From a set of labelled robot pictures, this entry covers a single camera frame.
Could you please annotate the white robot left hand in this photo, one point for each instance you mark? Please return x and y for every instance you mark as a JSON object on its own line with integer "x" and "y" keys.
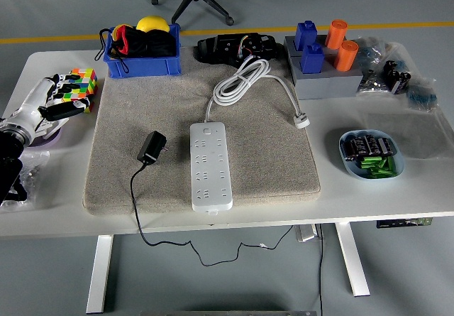
{"x": 32, "y": 99}

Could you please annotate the white socket cover plate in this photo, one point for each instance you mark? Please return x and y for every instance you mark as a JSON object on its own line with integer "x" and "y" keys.
{"x": 58, "y": 125}

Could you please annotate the purple tray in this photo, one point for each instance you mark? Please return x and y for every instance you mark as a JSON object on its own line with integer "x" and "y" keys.
{"x": 49, "y": 140}

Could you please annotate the multicolour puzzle cube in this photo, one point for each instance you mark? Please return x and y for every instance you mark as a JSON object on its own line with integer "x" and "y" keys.
{"x": 87, "y": 74}

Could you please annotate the big clear bag of screws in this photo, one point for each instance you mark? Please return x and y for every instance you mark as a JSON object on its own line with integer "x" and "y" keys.
{"x": 35, "y": 174}

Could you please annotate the blue plastic bin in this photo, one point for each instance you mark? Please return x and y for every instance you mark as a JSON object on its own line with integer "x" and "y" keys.
{"x": 142, "y": 67}

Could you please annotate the yellow ball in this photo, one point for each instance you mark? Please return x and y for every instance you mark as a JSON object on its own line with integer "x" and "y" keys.
{"x": 152, "y": 23}

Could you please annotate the white table leg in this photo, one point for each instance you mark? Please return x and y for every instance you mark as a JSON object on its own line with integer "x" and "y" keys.
{"x": 99, "y": 273}
{"x": 353, "y": 259}

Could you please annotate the black electronic device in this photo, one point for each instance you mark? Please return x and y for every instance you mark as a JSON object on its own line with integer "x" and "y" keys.
{"x": 227, "y": 48}

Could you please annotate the grey-brown mat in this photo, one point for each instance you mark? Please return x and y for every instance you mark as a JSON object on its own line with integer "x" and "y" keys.
{"x": 269, "y": 159}

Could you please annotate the blue plastic block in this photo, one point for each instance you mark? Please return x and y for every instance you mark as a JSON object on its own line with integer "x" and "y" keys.
{"x": 312, "y": 60}
{"x": 305, "y": 33}

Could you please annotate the grey block base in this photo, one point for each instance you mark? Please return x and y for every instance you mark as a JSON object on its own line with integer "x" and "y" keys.
{"x": 326, "y": 85}

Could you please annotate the silver metal box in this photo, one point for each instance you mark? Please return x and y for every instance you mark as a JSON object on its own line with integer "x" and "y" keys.
{"x": 306, "y": 233}

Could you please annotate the orange cylinder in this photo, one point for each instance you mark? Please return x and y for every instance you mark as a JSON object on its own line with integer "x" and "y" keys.
{"x": 335, "y": 35}
{"x": 347, "y": 57}

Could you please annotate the black capacitor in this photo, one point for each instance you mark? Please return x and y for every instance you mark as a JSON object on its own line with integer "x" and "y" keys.
{"x": 386, "y": 146}
{"x": 372, "y": 145}
{"x": 349, "y": 150}
{"x": 360, "y": 145}

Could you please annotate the small clear bag of screws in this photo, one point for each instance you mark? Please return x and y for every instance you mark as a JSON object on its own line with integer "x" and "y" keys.
{"x": 370, "y": 83}

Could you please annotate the clear bag of blue components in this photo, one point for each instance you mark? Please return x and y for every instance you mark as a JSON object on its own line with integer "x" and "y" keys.
{"x": 422, "y": 96}
{"x": 372, "y": 51}

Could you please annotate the green battery cell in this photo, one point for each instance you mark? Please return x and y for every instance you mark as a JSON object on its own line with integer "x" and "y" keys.
{"x": 388, "y": 165}
{"x": 370, "y": 162}
{"x": 379, "y": 174}

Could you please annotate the clear bag of black capacitors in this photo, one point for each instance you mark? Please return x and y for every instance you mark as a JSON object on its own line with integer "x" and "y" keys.
{"x": 395, "y": 76}

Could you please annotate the yellow floor tape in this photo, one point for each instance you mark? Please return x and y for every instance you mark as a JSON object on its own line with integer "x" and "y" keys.
{"x": 390, "y": 25}

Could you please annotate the light blue tray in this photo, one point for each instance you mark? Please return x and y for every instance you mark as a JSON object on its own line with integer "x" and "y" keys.
{"x": 399, "y": 167}

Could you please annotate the large empty clear bag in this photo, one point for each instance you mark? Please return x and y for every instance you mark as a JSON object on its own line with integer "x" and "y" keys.
{"x": 408, "y": 131}

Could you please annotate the black table control panel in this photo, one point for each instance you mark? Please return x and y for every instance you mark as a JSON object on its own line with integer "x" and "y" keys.
{"x": 404, "y": 223}

